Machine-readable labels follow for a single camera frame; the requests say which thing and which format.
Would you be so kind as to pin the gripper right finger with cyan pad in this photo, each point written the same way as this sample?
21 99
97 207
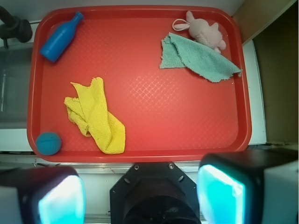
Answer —
249 187

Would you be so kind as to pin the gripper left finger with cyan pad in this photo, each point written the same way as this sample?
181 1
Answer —
48 195

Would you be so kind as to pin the blue ball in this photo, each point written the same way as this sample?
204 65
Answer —
48 143

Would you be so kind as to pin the yellow cloth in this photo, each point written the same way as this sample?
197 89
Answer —
89 111

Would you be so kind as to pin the red plastic tray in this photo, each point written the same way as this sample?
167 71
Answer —
168 114

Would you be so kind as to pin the metal sink basin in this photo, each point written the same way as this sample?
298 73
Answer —
15 64

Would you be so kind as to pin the blue plastic bottle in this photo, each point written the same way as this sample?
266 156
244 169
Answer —
61 38

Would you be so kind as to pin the teal cloth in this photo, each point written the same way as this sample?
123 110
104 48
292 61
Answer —
181 52

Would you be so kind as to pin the pink plush bunny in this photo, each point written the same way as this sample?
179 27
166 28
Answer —
201 31

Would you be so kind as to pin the black faucet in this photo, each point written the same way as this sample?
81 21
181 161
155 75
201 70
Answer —
14 27

